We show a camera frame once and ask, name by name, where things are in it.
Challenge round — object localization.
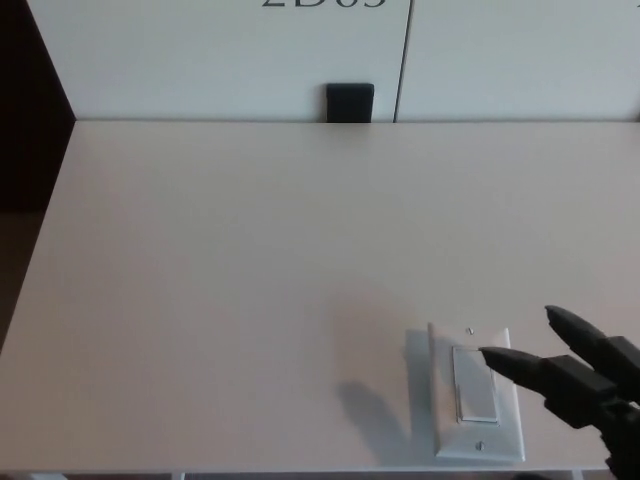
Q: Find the dark brown cabinet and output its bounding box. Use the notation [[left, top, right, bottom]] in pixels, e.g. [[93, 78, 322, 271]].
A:
[[0, 0, 79, 215]]

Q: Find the white rocker light switch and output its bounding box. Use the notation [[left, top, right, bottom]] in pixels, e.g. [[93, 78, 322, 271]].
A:
[[405, 321, 528, 464]]

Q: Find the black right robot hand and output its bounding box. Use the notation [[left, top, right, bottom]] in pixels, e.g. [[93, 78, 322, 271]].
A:
[[478, 304, 640, 480]]

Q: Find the white lettered cabinet door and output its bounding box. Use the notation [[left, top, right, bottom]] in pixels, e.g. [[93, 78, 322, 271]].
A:
[[22, 0, 412, 124]]

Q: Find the white plain cabinet door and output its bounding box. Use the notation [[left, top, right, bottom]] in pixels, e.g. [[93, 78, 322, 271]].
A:
[[392, 0, 640, 124]]

